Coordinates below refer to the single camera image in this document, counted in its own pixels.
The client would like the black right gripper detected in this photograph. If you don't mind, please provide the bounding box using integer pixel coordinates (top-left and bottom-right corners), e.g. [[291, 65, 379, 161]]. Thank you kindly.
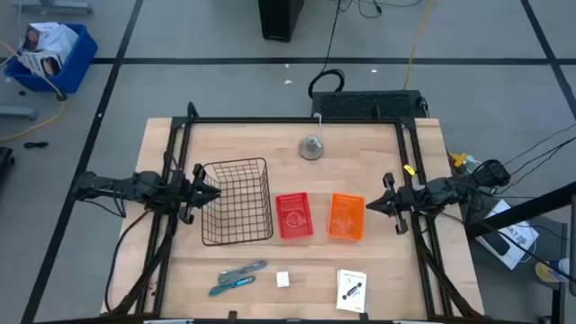
[[365, 172, 428, 236]]

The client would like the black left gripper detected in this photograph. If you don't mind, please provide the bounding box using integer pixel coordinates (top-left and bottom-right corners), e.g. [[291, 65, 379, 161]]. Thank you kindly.
[[166, 162, 222, 225]]

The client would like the white green card reader box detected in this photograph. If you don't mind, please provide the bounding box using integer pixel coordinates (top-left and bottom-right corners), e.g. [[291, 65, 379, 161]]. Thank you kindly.
[[336, 268, 368, 314]]

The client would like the blue plastic bin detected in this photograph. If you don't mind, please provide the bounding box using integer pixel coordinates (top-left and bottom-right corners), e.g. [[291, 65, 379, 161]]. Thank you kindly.
[[4, 22, 99, 95]]

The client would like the orange plastic basket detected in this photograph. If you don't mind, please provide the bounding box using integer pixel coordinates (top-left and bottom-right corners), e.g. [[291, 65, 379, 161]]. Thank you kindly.
[[328, 193, 366, 242]]

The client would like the red plastic basket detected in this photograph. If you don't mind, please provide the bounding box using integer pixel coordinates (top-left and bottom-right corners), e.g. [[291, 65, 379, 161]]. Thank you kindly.
[[274, 192, 315, 240]]

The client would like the teal utility knife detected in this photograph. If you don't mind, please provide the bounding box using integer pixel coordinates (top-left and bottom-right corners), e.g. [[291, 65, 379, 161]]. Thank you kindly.
[[208, 274, 257, 298]]

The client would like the black perforated case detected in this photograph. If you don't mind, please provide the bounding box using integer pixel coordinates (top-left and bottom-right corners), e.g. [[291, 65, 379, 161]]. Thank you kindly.
[[310, 89, 428, 121]]

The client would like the white flat box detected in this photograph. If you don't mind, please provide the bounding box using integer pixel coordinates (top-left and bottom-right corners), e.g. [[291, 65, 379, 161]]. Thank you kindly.
[[475, 199, 540, 271]]

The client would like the black metal beam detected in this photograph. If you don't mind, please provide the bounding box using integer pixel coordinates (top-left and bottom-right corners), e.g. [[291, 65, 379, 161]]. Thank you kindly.
[[465, 179, 576, 239]]

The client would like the yellow white bottle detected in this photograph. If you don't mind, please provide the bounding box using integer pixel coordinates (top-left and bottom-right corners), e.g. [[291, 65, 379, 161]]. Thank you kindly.
[[534, 258, 576, 284]]

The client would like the black computer tower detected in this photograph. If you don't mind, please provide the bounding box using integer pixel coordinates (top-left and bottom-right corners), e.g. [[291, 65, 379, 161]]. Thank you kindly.
[[257, 0, 305, 43]]

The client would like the grey metal stand foot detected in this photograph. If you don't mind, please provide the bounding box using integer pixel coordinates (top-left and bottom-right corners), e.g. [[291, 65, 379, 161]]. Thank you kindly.
[[11, 0, 95, 14], [0, 105, 37, 121]]

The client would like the white printed cardboard box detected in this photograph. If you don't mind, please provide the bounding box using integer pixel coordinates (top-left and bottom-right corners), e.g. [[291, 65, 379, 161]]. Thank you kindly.
[[20, 51, 64, 77], [17, 22, 80, 59]]

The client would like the black wire basket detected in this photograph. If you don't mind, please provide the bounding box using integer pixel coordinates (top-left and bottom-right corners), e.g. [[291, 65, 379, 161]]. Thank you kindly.
[[200, 157, 275, 248]]

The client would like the black aluminium table frame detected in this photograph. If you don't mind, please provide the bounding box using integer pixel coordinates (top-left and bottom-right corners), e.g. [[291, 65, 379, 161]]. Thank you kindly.
[[105, 101, 487, 324]]

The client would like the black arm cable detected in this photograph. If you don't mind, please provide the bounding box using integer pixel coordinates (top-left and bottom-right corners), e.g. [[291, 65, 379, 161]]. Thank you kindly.
[[103, 209, 152, 314]]

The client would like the black coiled cable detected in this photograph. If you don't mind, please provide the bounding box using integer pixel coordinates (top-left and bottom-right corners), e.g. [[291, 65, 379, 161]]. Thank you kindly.
[[307, 0, 346, 99]]

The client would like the black power cable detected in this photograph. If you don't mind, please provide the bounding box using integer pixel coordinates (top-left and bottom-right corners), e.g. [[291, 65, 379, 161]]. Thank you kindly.
[[502, 124, 576, 181]]

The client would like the yellow hanging cable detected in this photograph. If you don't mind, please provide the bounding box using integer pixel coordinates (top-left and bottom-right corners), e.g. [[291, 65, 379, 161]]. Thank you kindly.
[[402, 0, 436, 90]]

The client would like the yellow floor cable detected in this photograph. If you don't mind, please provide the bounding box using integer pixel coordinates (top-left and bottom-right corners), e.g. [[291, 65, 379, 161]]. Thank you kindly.
[[0, 38, 68, 143]]

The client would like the black floor cable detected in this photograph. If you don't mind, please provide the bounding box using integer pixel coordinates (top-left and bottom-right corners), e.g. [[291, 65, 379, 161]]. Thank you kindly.
[[337, 0, 427, 19]]

